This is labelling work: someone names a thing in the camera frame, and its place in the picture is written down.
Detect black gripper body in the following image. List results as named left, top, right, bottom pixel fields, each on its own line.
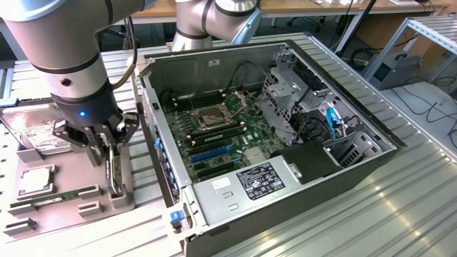
left=52, top=80, right=123, bottom=130

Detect graphics card with black fan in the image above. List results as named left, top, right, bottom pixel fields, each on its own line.
left=102, top=143, right=126, bottom=198

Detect silver hard disk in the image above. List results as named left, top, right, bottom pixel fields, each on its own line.
left=0, top=103, right=74, bottom=157

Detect grey parts rack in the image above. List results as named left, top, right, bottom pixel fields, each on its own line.
left=1, top=143, right=138, bottom=244

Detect silver CPU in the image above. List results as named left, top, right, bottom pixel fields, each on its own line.
left=18, top=168, right=53, bottom=195

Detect thin metal locking lever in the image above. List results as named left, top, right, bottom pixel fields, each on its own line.
left=185, top=89, right=197, bottom=116

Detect blue disk caddy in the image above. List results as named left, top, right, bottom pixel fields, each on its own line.
left=0, top=97, right=54, bottom=108

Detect green RAM stick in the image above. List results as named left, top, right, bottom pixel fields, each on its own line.
left=9, top=185, right=99, bottom=210

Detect CPU socket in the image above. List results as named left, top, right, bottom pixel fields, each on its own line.
left=194, top=106, right=233, bottom=130

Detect black expansion slot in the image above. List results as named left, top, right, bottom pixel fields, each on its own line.
left=195, top=165, right=241, bottom=179
left=194, top=160, right=235, bottom=173
left=186, top=142, right=230, bottom=156

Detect installed RAM stick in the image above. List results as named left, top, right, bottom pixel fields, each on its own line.
left=191, top=127, right=245, bottom=146

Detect blue expansion slot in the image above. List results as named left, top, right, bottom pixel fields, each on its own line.
left=190, top=148, right=233, bottom=163

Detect metal socket cover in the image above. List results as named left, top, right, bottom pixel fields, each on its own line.
left=219, top=90, right=247, bottom=118

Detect black office chair base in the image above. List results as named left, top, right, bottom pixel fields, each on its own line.
left=285, top=15, right=326, bottom=28
left=97, top=25, right=130, bottom=51

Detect green motherboard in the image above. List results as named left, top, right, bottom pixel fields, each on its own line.
left=162, top=89, right=286, bottom=185

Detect silver chipset heatsink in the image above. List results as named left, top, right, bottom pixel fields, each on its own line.
left=243, top=148, right=267, bottom=164

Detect silver power supply unit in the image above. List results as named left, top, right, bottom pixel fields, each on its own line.
left=183, top=156, right=303, bottom=228

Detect silver metal disk bay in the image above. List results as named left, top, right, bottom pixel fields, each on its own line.
left=257, top=65, right=323, bottom=147

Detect black plastic shroud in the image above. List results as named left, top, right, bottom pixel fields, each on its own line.
left=270, top=140, right=345, bottom=185

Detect open black PC case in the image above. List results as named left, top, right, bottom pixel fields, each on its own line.
left=126, top=39, right=407, bottom=257

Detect white boxes on desk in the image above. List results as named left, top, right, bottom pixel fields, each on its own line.
left=313, top=0, right=359, bottom=6

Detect black slanted pole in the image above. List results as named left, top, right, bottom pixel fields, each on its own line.
left=334, top=0, right=378, bottom=54

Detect black wire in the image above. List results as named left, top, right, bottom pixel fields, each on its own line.
left=227, top=61, right=267, bottom=90

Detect wooden desk white frame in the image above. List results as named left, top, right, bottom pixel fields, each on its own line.
left=127, top=0, right=179, bottom=26
left=262, top=0, right=449, bottom=53

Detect blue wire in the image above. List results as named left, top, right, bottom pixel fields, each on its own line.
left=323, top=106, right=343, bottom=142

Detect grey box with handle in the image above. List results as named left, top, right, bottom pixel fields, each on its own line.
left=362, top=51, right=425, bottom=91

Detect aluminium profile frame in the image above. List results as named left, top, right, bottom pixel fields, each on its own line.
left=362, top=14, right=457, bottom=82

